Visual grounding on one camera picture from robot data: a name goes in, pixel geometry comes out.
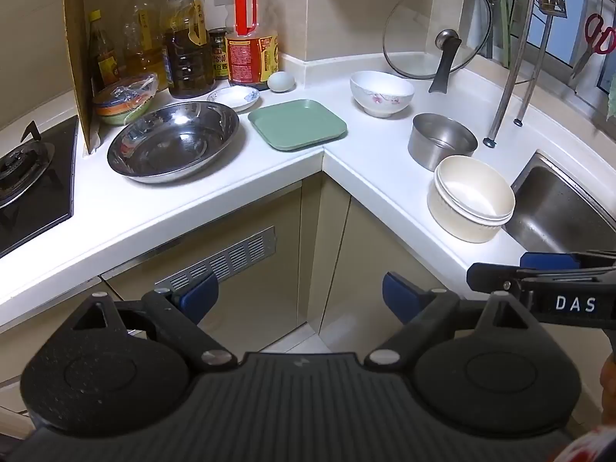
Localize dark sauce jar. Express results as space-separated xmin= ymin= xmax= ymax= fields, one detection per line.
xmin=208 ymin=27 xmax=230 ymax=81

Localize white floral bowl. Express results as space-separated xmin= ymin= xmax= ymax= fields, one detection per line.
xmin=350 ymin=70 xmax=415 ymax=118

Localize steel sink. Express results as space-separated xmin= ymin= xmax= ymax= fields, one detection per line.
xmin=500 ymin=151 xmax=616 ymax=256

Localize person's right hand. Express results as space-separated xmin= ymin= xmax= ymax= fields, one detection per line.
xmin=599 ymin=351 xmax=616 ymax=424

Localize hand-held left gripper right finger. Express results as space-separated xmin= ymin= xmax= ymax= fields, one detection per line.
xmin=364 ymin=272 xmax=535 ymax=370

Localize black gas stove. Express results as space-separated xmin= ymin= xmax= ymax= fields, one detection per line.
xmin=0 ymin=115 xmax=80 ymax=258

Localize steel dish rack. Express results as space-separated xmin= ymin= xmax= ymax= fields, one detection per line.
xmin=484 ymin=0 xmax=616 ymax=150

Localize green square plate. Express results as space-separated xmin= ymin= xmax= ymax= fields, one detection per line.
xmin=248 ymin=99 xmax=348 ymax=151

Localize clear bottle with red handle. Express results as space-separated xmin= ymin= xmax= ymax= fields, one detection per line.
xmin=224 ymin=0 xmax=280 ymax=91

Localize pale egg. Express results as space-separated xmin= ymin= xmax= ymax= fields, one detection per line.
xmin=268 ymin=71 xmax=295 ymax=93

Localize brown cardboard panel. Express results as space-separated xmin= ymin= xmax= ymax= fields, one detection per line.
xmin=62 ymin=0 xmax=104 ymax=156

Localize metal vent grille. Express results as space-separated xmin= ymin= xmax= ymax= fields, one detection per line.
xmin=154 ymin=225 xmax=276 ymax=294

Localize glass pot lid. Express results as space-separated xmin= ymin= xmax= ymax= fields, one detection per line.
xmin=382 ymin=0 xmax=492 ymax=94

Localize red handled scissors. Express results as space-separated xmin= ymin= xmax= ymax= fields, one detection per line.
xmin=570 ymin=13 xmax=616 ymax=82

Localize plastic wrapped bowl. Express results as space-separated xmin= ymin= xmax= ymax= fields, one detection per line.
xmin=91 ymin=73 xmax=159 ymax=127

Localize small steel bowl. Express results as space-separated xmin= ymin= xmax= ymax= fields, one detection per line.
xmin=408 ymin=113 xmax=479 ymax=172

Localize yellow cooking oil bottle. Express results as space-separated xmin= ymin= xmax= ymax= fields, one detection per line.
xmin=120 ymin=0 xmax=167 ymax=90

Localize small dark sauce bottle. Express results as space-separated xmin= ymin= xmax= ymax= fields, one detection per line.
xmin=87 ymin=10 xmax=121 ymax=92

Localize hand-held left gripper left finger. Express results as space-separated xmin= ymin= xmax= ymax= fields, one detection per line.
xmin=72 ymin=272 xmax=238 ymax=373

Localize green cutting board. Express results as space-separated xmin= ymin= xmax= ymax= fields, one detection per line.
xmin=495 ymin=0 xmax=512 ymax=68

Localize large dark oil bottle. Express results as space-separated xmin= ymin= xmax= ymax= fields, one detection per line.
xmin=161 ymin=0 xmax=216 ymax=99

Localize small patterned saucer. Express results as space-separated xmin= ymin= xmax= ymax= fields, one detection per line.
xmin=207 ymin=85 xmax=261 ymax=112

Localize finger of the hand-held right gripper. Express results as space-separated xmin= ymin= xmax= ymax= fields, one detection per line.
xmin=467 ymin=263 xmax=530 ymax=294
xmin=520 ymin=249 xmax=616 ymax=273

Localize beige kitchen cabinet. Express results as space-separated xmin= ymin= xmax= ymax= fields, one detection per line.
xmin=0 ymin=171 xmax=467 ymax=415

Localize large steel basin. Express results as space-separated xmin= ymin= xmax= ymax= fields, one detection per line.
xmin=107 ymin=101 xmax=240 ymax=184

